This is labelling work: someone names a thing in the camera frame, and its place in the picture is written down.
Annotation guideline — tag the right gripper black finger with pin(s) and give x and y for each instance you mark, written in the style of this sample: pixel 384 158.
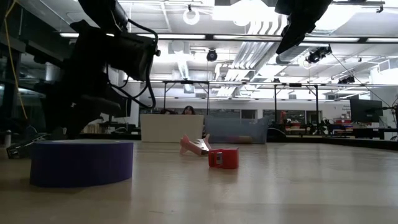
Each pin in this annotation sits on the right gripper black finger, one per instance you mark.
pixel 290 37

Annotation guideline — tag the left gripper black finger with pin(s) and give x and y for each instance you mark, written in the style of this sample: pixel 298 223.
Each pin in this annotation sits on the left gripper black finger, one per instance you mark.
pixel 74 129

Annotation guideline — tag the purple tape roll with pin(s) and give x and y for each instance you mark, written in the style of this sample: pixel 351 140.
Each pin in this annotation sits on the purple tape roll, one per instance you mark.
pixel 81 165

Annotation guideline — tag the black and silver stapler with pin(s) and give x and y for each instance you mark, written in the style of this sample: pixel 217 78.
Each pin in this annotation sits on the black and silver stapler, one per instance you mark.
pixel 18 149

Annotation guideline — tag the pink stapler remover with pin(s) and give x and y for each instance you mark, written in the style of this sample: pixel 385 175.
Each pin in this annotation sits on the pink stapler remover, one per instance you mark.
pixel 191 146

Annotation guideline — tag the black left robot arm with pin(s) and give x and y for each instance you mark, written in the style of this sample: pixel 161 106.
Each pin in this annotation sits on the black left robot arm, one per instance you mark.
pixel 96 37

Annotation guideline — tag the yellow mini stapler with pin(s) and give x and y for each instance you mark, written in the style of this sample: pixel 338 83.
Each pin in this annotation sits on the yellow mini stapler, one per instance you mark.
pixel 245 139

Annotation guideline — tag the wooden crate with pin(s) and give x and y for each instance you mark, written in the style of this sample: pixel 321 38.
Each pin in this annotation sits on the wooden crate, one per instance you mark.
pixel 93 128

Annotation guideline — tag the black monitor on stand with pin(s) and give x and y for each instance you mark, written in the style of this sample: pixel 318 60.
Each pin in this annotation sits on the black monitor on stand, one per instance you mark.
pixel 128 107

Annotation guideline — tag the long ceiling light strip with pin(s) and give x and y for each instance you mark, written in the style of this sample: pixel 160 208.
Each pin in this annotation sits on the long ceiling light strip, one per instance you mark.
pixel 342 39

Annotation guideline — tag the white cup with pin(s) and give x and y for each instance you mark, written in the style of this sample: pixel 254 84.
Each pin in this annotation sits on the white cup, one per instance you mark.
pixel 7 140

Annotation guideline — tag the black ceiling lamp pair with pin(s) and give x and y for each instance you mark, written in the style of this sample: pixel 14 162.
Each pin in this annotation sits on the black ceiling lamp pair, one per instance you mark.
pixel 346 80

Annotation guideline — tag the person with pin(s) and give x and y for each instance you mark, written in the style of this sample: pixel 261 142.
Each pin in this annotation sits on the person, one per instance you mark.
pixel 168 111
pixel 188 110
pixel 283 115

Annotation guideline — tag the black round ceiling spotlight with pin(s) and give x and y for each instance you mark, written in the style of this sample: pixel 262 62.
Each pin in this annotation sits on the black round ceiling spotlight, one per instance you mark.
pixel 212 55

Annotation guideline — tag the red storage boxes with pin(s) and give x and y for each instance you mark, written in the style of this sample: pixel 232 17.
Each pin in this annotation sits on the red storage boxes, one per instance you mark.
pixel 342 121

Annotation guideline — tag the large black monitor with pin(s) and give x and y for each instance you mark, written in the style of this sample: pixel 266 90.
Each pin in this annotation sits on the large black monitor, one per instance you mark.
pixel 366 110

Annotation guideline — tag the grey translucent plastic bin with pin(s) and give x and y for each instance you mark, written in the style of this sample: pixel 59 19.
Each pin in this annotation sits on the grey translucent plastic bin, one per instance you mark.
pixel 227 127

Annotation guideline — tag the black desk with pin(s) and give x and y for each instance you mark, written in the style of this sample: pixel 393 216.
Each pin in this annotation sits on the black desk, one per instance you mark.
pixel 373 133

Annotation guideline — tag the silver ventilation duct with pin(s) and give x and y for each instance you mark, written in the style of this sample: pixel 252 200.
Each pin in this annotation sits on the silver ventilation duct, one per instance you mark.
pixel 292 57

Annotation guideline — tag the black ceiling-hung camera cluster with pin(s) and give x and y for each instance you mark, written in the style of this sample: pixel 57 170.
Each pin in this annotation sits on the black ceiling-hung camera cluster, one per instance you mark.
pixel 317 55

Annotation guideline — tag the black metal gantry frame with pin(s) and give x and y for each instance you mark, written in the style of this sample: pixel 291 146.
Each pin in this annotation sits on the black metal gantry frame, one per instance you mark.
pixel 275 102

